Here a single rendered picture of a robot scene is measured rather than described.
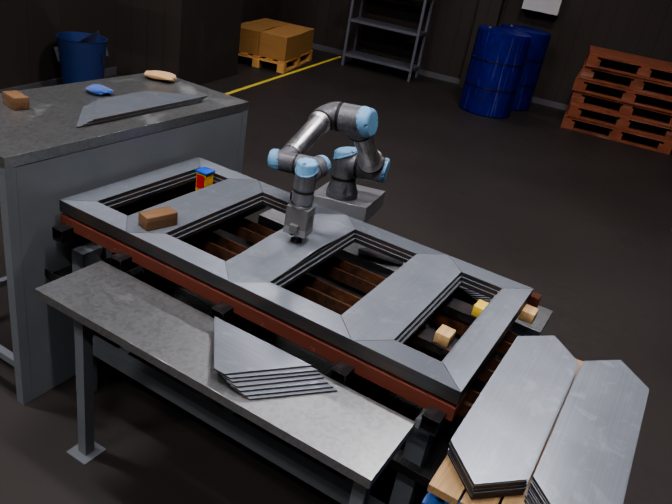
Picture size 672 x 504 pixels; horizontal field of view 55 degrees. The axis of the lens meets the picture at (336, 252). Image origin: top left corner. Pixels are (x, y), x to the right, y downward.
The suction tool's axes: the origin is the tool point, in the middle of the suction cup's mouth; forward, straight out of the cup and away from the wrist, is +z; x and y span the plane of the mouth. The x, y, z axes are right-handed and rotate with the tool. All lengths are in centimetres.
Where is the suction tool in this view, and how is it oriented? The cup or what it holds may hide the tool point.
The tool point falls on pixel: (295, 244)
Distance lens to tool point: 231.3
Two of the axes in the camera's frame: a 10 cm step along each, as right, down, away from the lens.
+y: 9.1, 3.1, -2.7
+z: -1.6, 8.7, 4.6
